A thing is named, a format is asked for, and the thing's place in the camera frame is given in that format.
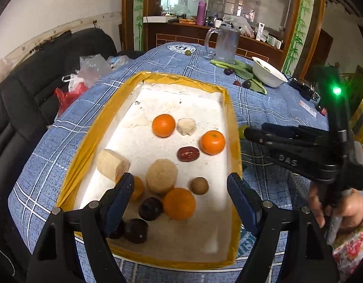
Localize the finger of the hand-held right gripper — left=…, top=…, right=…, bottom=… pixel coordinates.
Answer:
left=261, top=123, right=329, bottom=138
left=243, top=127, right=292, bottom=147

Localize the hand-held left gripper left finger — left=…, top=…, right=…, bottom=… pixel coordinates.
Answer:
left=25, top=172, right=135, bottom=283

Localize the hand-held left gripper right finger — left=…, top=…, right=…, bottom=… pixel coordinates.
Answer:
left=227, top=172, right=339, bottom=283

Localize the beige sugarcane piece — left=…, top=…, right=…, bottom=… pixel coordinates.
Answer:
left=97, top=149, right=131, bottom=182

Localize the small yellowish round fruit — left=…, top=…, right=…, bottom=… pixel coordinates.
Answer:
left=190, top=177, right=209, bottom=195

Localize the round tan biscuit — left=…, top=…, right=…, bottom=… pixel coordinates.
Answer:
left=145, top=159, right=179, bottom=195

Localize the large orange mandarin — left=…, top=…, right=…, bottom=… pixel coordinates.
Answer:
left=162, top=188, right=197, bottom=221

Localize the small pale sugarcane piece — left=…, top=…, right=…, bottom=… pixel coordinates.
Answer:
left=177, top=118, right=197, bottom=136

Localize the white foam box yellow tape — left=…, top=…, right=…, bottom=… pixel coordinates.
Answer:
left=56, top=71, right=243, bottom=270

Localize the person's right forearm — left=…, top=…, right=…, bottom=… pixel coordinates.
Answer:
left=332, top=229, right=363, bottom=282

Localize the person's right hand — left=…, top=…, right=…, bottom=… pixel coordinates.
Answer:
left=309, top=180, right=363, bottom=234

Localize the white paper label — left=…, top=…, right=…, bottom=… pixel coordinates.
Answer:
left=299, top=101, right=318, bottom=117

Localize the black electronic device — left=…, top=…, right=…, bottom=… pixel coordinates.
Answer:
left=289, top=77, right=318, bottom=100

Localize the white bowl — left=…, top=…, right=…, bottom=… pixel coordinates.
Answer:
left=252, top=57, right=288, bottom=88

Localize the green leafy vegetable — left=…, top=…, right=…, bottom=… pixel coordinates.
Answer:
left=210, top=59, right=267, bottom=95

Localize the clear plastic pitcher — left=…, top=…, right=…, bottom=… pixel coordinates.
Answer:
left=204, top=25, right=240, bottom=62

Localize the red plastic bag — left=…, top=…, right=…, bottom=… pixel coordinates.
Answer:
left=54, top=83, right=89, bottom=117

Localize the wooden cabinet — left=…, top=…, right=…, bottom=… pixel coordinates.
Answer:
left=143, top=16, right=285, bottom=65

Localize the purple bottle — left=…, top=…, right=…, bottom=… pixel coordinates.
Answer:
left=196, top=1, right=207, bottom=26

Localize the crumpled clear plastic bag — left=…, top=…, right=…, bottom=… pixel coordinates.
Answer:
left=77, top=54, right=112, bottom=81

